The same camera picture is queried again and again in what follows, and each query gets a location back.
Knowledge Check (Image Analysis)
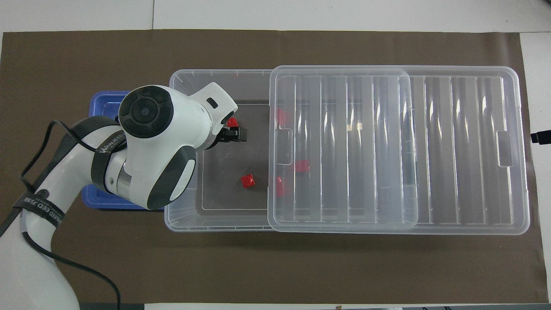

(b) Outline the blue plastic tray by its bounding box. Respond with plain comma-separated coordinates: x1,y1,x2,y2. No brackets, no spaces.
82,90,173,211

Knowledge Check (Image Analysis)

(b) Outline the clear ribbed plastic lid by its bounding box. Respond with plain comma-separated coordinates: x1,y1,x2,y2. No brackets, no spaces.
267,65,530,236

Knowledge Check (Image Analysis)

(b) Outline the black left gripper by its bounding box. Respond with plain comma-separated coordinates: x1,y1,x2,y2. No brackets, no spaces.
205,113,248,150

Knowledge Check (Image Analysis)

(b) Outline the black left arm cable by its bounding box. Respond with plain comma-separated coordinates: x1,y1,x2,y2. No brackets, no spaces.
0,120,122,310

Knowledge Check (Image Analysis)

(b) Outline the clear plastic storage box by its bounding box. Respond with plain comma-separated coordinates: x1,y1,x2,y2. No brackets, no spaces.
164,69,420,233

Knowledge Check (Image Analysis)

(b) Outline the brown paper table mat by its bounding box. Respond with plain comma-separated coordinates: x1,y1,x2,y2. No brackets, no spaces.
0,29,549,304

